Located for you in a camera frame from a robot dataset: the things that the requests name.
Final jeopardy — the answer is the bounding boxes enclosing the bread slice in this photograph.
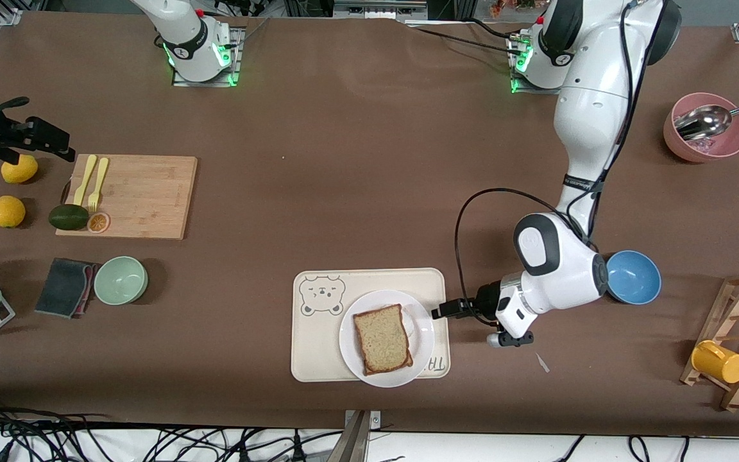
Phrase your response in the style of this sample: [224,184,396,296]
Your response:
[363,361,415,377]
[352,304,414,373]

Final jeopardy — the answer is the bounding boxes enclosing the round white plate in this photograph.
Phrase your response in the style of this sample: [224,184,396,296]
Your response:
[339,289,436,388]

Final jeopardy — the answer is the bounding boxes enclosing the yellow lemon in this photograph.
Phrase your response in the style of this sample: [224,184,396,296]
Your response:
[0,195,27,228]
[1,154,39,185]

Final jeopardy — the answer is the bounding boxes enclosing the pale yellow plastic knife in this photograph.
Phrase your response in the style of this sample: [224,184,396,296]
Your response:
[73,154,98,207]

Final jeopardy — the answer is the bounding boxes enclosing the pale yellow plastic fork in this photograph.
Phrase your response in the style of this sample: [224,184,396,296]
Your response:
[88,157,110,214]

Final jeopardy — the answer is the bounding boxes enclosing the dark green avocado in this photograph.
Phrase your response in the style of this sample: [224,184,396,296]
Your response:
[48,203,90,231]

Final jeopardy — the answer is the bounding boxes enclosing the wooden cutting board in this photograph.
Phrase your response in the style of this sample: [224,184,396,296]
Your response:
[55,155,198,241]

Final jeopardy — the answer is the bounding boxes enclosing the blue bowl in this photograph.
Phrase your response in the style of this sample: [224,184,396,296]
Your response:
[606,250,663,305]

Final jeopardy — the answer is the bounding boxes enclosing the dark grey folded cloth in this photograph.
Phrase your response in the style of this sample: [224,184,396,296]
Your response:
[35,257,98,320]

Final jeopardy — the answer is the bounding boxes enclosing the cream tray with bear print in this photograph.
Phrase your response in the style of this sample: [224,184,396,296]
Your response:
[291,268,452,383]

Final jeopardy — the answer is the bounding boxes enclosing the pink folded cloth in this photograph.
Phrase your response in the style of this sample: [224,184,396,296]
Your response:
[74,263,99,318]

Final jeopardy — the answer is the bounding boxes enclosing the pale green bowl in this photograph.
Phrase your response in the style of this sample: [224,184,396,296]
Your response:
[93,256,149,306]

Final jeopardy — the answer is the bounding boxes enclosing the yellow mug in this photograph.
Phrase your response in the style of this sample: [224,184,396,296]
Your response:
[691,339,739,385]

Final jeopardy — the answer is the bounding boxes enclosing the wooden cup drying rack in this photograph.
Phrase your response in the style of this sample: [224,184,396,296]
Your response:
[679,271,739,413]

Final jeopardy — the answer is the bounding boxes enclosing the large metal spoon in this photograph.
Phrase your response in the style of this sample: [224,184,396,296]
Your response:
[674,98,739,142]

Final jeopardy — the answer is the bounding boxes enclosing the pink ribbed bowl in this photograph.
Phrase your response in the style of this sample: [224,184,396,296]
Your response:
[663,92,739,164]

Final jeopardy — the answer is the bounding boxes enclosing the orange artificial flowers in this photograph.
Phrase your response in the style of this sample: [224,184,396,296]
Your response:
[488,0,540,17]

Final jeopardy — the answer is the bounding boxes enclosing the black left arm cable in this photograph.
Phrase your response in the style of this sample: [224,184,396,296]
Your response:
[454,187,596,316]

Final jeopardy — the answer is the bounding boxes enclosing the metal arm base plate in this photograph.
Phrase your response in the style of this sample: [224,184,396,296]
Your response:
[171,26,245,89]
[507,32,563,96]

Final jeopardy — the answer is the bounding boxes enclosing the grey metal mounting bracket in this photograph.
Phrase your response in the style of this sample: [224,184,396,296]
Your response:
[326,409,383,462]

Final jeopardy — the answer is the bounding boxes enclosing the black cable on table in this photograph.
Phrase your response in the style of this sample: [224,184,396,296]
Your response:
[405,18,524,57]

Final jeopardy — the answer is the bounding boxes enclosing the tangled black cable bundle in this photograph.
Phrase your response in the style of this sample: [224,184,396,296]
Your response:
[0,398,344,462]

